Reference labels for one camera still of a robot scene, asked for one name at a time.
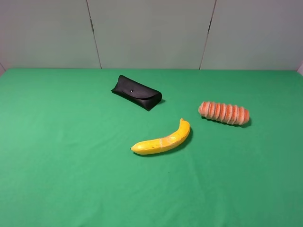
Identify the black glasses case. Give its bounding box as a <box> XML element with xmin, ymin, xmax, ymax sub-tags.
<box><xmin>111</xmin><ymin>75</ymin><xmax>162</xmax><ymax>111</ymax></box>

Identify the green table cloth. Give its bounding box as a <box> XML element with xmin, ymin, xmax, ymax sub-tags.
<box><xmin>0</xmin><ymin>69</ymin><xmax>303</xmax><ymax>227</ymax></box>

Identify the orange ridged bread roll toy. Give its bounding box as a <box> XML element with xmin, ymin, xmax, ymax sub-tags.
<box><xmin>198</xmin><ymin>101</ymin><xmax>250</xmax><ymax>125</ymax></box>

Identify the yellow toy banana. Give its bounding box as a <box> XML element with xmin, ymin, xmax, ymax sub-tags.
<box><xmin>131</xmin><ymin>119</ymin><xmax>191</xmax><ymax>155</ymax></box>

